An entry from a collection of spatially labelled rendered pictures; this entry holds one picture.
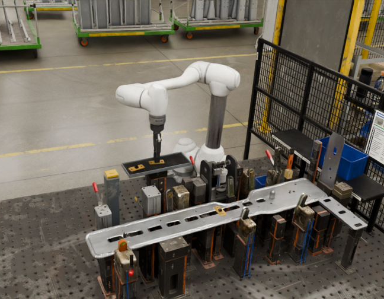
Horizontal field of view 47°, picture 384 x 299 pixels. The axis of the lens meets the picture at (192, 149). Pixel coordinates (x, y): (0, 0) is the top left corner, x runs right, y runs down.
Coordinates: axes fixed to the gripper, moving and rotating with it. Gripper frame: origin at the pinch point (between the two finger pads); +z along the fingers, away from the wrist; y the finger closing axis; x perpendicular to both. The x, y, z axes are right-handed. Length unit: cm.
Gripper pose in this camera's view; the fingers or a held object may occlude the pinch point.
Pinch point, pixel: (156, 155)
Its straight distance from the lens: 243.9
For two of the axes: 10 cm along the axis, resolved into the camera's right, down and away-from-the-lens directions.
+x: 9.6, -0.8, 2.6
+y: 2.7, 4.7, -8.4
